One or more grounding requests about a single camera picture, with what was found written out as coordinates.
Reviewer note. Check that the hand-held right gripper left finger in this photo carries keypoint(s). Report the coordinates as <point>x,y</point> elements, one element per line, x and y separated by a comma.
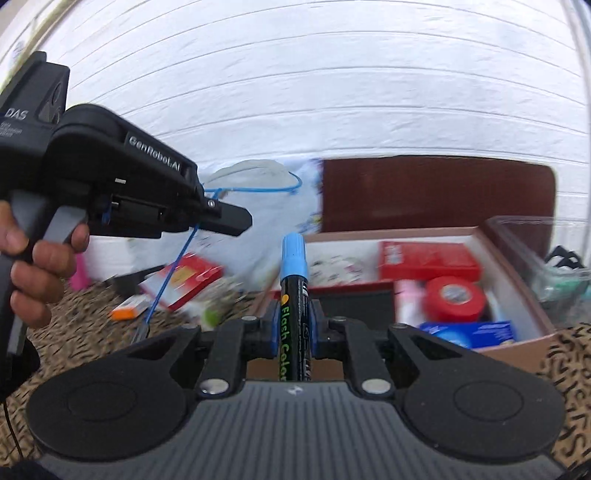
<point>275,330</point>

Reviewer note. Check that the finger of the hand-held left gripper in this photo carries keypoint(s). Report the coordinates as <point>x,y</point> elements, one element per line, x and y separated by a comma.
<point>231,219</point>

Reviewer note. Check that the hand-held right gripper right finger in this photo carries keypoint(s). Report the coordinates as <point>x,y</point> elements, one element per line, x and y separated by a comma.
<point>314,332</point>

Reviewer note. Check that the black marker with blue cap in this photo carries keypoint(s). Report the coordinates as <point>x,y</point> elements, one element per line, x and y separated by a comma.
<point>293,295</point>

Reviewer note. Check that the red tape roll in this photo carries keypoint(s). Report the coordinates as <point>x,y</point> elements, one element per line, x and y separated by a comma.
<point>438,309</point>

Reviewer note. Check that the blue medicine box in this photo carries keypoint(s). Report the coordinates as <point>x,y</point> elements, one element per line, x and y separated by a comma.
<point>489,330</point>

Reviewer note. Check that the brown cardboard box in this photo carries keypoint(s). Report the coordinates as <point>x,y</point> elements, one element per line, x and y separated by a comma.
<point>512,357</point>

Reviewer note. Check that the patterned cloth covered desktop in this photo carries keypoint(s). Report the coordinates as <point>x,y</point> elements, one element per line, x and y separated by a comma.
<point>78,332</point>

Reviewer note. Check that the person's left hand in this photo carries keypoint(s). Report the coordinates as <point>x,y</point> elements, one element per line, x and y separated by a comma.
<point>46,267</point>

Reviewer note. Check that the white floral plastic bag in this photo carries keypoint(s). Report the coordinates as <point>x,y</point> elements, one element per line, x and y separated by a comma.
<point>263,198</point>

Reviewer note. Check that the black flat item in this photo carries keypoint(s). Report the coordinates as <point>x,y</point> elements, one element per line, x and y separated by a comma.
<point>360,302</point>

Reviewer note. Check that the white green small packet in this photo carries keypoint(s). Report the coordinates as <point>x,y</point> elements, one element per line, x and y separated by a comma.
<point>212,316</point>

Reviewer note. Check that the white printed packet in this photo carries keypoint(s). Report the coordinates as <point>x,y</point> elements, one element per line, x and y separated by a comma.
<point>332,267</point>

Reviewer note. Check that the red card box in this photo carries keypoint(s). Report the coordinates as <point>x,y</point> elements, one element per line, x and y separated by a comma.
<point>184,281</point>

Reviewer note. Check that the pink packet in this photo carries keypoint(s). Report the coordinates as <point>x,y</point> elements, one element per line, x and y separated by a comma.
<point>408,295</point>

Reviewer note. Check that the pink object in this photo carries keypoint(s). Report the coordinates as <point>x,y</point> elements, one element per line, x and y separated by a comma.
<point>83,272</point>

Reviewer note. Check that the black flat object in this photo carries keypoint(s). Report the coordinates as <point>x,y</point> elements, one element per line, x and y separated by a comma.
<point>131,282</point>

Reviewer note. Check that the red white box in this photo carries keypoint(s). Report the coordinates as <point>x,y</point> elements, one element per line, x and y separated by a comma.
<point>425,263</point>

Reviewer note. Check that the orange white small item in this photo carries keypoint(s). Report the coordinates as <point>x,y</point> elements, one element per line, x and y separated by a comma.
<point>129,310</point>

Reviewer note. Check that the dark brown board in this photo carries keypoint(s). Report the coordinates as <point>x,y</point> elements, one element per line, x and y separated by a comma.
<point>438,194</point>

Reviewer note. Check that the clear plastic container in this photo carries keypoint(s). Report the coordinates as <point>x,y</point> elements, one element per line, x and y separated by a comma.
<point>517,249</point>

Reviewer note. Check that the green object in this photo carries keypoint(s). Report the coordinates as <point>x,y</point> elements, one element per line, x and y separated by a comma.
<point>563,284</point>

